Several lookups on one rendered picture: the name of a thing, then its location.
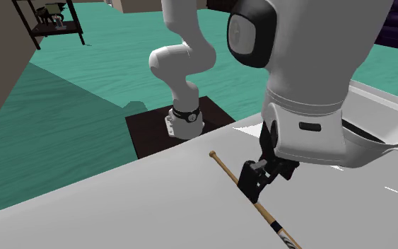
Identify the wooden baseball bat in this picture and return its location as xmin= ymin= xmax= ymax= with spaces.
xmin=208 ymin=150 xmax=303 ymax=249

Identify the black shelf rack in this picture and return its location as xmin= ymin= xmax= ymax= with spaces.
xmin=11 ymin=0 xmax=86 ymax=51

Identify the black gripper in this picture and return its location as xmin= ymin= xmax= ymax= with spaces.
xmin=236 ymin=120 xmax=301 ymax=204

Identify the dark robot stand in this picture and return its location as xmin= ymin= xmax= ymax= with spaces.
xmin=124 ymin=95 xmax=236 ymax=160

